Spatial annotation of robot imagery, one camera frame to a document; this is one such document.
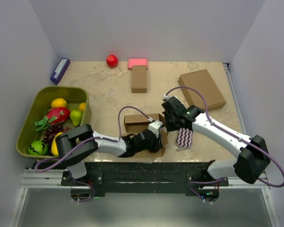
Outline purple black striped sponge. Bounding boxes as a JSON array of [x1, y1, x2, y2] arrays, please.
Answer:
[[175, 128, 193, 151]]

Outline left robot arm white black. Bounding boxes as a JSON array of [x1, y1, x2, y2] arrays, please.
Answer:
[[55, 121, 163, 185]]

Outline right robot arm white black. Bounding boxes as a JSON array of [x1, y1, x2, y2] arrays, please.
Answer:
[[162, 96, 270, 186]]

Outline large folded cardboard box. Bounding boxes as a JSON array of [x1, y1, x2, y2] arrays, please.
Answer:
[[178, 70, 226, 111]]

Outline small folded cardboard box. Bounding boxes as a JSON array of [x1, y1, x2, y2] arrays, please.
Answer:
[[131, 66, 147, 93]]

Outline purple rectangular box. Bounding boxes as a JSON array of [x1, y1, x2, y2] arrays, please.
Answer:
[[50, 58, 71, 85]]

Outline pink sticky note block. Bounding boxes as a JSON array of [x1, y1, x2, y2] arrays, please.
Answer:
[[127, 58, 148, 70]]

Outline small orange fruit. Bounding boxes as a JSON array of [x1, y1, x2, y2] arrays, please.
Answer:
[[79, 102, 86, 112]]

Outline green pear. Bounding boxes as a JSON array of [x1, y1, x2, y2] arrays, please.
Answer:
[[70, 109, 83, 127]]

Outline red apple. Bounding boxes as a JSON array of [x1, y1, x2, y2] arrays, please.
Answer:
[[106, 55, 118, 68]]

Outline olive green plastic bin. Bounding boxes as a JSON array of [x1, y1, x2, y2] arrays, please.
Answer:
[[16, 86, 91, 159]]

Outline yellow banana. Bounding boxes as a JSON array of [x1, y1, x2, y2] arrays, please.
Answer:
[[51, 132, 62, 157]]

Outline red dragon fruit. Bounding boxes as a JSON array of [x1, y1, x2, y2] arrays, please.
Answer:
[[35, 107, 71, 131]]

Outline yellow orange mango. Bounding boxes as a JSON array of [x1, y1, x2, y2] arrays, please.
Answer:
[[51, 98, 67, 108]]

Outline dark purple grapes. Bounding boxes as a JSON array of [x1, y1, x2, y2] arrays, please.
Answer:
[[43, 124, 71, 146]]

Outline green striped watermelon toy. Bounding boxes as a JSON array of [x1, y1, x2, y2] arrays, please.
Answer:
[[28, 140, 48, 156]]

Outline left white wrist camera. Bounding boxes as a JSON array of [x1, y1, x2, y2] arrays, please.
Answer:
[[148, 121, 163, 138]]

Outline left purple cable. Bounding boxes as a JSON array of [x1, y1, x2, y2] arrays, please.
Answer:
[[34, 105, 154, 173]]

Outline purple cable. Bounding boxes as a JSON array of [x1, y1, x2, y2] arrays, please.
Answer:
[[34, 105, 154, 173], [164, 86, 284, 188]]

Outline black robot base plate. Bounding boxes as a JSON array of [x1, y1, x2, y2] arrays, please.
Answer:
[[55, 162, 229, 202]]

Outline aluminium frame rail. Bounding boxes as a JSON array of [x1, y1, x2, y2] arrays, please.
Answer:
[[222, 61, 272, 190]]

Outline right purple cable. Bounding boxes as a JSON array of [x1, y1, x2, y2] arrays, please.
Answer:
[[164, 86, 284, 188]]

